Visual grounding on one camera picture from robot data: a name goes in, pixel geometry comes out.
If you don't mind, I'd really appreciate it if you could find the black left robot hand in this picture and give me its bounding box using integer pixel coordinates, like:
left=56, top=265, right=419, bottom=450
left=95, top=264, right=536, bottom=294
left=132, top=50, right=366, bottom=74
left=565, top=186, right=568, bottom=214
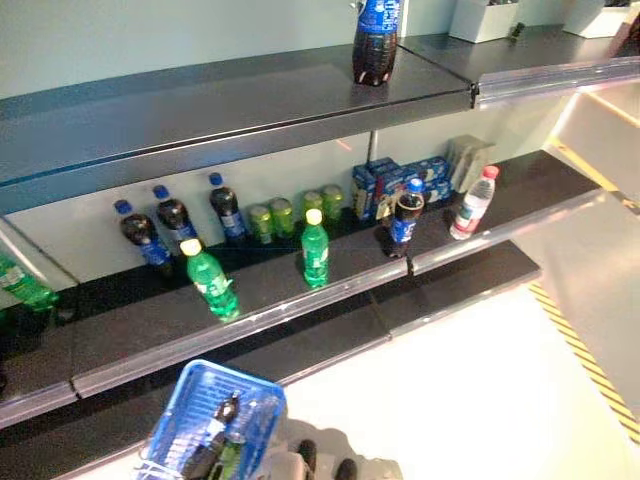
left=179, top=432, right=229, bottom=480

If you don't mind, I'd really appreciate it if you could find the blue plastic shopping basket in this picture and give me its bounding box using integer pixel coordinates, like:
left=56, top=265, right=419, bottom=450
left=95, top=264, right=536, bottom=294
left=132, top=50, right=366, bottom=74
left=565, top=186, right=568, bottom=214
left=132, top=358, right=288, bottom=480

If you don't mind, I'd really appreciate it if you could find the pepsi bottle with neck tag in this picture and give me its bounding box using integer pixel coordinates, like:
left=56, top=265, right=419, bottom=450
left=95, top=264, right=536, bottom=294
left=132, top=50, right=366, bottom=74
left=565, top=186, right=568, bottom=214
left=381, top=177, right=427, bottom=259

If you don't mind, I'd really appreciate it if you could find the green sprite bottle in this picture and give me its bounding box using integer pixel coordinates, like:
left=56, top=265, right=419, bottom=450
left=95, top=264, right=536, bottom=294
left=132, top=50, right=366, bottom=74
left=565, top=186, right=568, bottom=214
left=300, top=208, right=331, bottom=290
left=179, top=238, right=242, bottom=323
left=0, top=249, right=61, bottom=314
left=213, top=438, right=242, bottom=480

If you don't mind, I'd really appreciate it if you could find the silver left robot leg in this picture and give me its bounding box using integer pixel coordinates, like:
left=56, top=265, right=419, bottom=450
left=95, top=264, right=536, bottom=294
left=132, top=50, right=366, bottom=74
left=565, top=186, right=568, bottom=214
left=279, top=438, right=322, bottom=480

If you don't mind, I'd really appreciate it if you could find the silver robot leg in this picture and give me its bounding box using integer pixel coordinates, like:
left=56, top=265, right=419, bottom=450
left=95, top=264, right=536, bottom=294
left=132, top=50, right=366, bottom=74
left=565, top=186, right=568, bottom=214
left=279, top=438, right=322, bottom=480
left=333, top=457, right=361, bottom=480

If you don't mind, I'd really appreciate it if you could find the silver right robot leg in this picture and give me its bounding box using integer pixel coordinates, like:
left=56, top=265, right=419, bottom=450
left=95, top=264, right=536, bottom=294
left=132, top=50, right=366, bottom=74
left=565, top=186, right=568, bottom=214
left=333, top=457, right=361, bottom=480

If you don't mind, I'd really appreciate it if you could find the dark shelf board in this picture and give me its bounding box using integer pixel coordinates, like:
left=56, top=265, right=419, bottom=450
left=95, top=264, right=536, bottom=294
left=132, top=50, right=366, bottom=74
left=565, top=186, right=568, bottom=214
left=398, top=22, right=640, bottom=110
left=69, top=214, right=414, bottom=401
left=0, top=294, right=79, bottom=432
left=407, top=149, right=604, bottom=278
left=0, top=43, right=474, bottom=217

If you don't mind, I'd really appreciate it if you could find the dark shelf base plinth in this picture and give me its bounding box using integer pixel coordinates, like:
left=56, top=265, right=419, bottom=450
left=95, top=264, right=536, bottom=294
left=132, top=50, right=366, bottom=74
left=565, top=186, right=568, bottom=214
left=0, top=239, right=544, bottom=480

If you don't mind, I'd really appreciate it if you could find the clear water bottle red cap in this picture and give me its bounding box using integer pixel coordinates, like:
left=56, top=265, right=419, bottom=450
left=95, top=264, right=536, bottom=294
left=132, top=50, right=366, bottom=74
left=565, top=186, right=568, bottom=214
left=449, top=165, right=501, bottom=242

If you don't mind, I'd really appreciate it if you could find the grey cardboard box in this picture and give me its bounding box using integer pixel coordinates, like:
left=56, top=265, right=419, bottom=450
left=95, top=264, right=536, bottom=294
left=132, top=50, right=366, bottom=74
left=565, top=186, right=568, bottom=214
left=445, top=134, right=497, bottom=194

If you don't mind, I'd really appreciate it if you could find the large pepsi cola bottle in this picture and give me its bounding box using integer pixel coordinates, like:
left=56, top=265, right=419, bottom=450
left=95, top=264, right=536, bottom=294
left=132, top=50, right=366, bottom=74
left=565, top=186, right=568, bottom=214
left=351, top=0, right=406, bottom=88

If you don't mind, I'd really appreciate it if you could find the white box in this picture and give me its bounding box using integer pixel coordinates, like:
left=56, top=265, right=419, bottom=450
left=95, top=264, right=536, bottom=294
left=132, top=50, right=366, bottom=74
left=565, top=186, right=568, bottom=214
left=448, top=0, right=524, bottom=45
left=561, top=0, right=640, bottom=40

